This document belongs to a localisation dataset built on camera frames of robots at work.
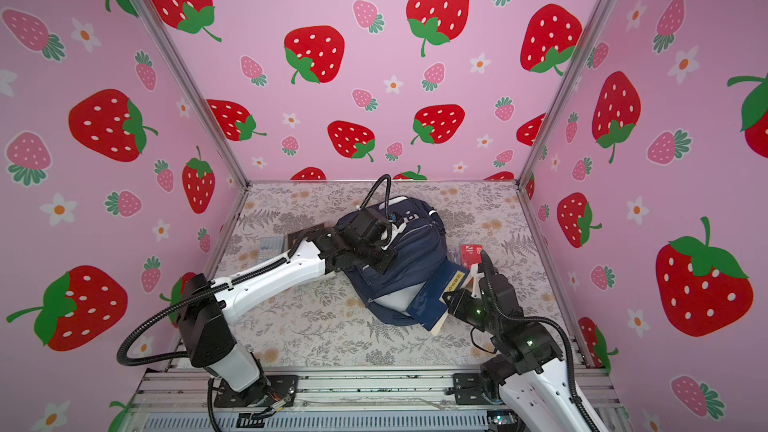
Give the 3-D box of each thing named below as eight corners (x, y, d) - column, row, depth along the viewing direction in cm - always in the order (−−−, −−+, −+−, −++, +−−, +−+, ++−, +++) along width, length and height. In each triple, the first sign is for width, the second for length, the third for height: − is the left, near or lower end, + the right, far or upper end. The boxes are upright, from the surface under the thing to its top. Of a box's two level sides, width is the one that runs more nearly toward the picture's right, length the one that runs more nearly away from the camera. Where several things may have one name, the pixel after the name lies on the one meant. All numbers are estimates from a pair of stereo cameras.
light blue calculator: (256, 258, 101) (254, 255, 100) (263, 239, 106) (261, 236, 105) (280, 258, 101) (278, 255, 100) (285, 239, 106) (284, 236, 105)
